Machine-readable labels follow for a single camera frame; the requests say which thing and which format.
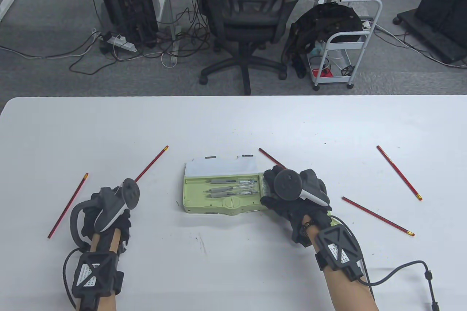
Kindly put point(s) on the person's right hand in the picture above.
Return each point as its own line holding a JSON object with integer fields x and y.
{"x": 299, "y": 220}

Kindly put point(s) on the person's left hand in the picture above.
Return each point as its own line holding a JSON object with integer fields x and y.
{"x": 124, "y": 234}

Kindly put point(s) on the white rolling cart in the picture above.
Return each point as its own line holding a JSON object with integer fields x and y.
{"x": 346, "y": 45}

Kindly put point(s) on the grey motion controller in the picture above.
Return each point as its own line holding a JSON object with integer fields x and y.
{"x": 286, "y": 185}
{"x": 129, "y": 190}

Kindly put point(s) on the white table foot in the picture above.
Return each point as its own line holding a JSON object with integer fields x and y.
{"x": 6, "y": 4}

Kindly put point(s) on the black mesh office chair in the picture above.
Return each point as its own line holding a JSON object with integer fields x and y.
{"x": 248, "y": 15}

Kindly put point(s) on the white power strip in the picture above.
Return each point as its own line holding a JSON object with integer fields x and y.
{"x": 124, "y": 44}

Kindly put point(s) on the person's left forearm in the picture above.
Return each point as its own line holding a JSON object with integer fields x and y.
{"x": 105, "y": 241}

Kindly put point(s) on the green panda pencil case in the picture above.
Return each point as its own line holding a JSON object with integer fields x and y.
{"x": 197, "y": 203}

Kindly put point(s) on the red container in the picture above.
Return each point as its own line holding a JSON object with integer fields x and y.
{"x": 324, "y": 72}

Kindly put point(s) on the black backpack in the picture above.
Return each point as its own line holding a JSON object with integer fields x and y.
{"x": 328, "y": 19}

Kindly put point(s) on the black wheeled stand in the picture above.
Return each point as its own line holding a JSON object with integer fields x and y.
{"x": 437, "y": 4}

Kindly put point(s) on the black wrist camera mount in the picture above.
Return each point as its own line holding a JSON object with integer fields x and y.
{"x": 339, "y": 249}
{"x": 93, "y": 274}

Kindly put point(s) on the person's right forearm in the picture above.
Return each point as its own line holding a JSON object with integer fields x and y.
{"x": 346, "y": 292}

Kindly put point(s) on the clear retractable pen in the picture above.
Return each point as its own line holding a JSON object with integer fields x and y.
{"x": 230, "y": 190}
{"x": 230, "y": 181}
{"x": 226, "y": 194}

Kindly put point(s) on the red pencil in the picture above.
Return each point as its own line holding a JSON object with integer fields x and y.
{"x": 68, "y": 206}
{"x": 271, "y": 158}
{"x": 153, "y": 162}
{"x": 377, "y": 216}
{"x": 399, "y": 173}

